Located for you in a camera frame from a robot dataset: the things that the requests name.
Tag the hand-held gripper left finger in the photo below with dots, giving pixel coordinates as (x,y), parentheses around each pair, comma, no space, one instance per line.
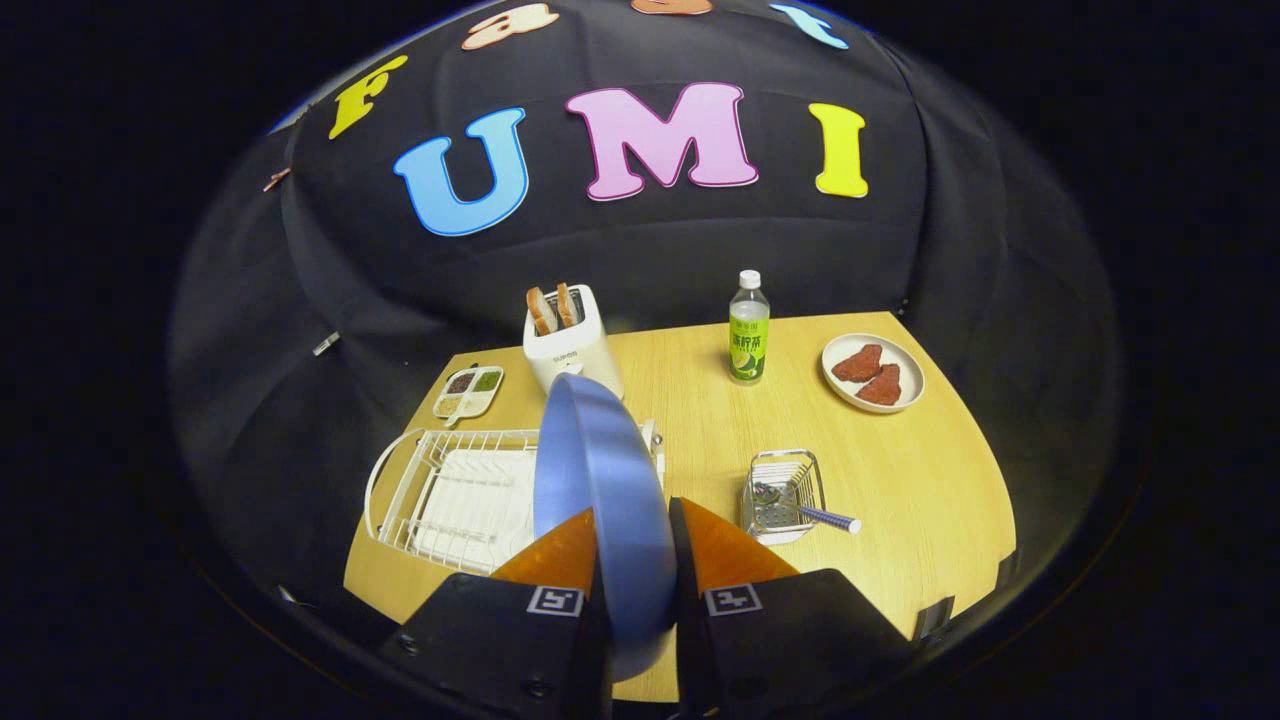
(490,640)

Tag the white divided seasoning tray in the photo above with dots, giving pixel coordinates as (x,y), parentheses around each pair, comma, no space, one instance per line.
(468,392)

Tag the silver cloth clip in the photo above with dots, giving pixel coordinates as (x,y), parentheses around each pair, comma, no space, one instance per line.
(325,344)

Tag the metal spoon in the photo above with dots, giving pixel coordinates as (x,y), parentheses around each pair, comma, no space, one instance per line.
(830,519)

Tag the red meat slice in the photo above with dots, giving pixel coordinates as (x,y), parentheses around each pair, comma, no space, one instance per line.
(880,386)
(858,364)

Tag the white toaster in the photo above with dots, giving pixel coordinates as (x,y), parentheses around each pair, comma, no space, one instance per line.
(575,360)

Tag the white round dish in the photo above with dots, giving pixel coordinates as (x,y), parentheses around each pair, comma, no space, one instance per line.
(908,378)

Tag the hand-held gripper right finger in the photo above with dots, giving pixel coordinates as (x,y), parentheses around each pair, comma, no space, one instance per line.
(780,640)

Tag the blue plate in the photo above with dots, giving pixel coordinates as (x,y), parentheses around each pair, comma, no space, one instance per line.
(610,480)

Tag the green label drink bottle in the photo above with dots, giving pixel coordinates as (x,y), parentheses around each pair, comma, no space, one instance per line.
(748,345)

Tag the toasted bread slice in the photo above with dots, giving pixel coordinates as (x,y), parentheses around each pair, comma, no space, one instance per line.
(541,312)
(567,305)

